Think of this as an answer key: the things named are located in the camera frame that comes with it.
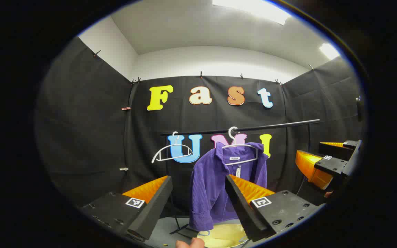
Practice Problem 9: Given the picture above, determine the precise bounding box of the small ceiling light panel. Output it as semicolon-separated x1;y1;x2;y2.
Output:
319;43;340;60

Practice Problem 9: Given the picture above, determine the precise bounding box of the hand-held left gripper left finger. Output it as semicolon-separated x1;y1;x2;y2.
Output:
80;175;173;241

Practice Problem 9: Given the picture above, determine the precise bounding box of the purple corduroy shirt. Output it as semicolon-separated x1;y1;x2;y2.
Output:
188;142;268;232

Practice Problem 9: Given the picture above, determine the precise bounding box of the black backdrop cloth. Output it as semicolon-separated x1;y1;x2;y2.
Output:
35;36;364;221

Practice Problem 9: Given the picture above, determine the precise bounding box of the black garment rack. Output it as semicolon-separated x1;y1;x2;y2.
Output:
161;119;321;240

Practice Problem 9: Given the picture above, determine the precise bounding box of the long ceiling light panel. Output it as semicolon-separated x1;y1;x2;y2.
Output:
212;0;292;25

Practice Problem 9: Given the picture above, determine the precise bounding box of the yellow laundry hamper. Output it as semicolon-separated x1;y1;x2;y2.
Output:
198;223;251;248

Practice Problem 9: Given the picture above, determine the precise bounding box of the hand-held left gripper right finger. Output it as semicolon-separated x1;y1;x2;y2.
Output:
225;174;324;243

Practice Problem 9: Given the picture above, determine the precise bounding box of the large white clothes hanger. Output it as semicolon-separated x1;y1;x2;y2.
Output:
222;126;259;166

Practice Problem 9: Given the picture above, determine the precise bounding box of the black mounted device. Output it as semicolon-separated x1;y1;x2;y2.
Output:
355;96;364;122

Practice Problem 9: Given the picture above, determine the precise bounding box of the small white clothes hanger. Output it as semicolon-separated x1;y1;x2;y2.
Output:
151;132;194;164

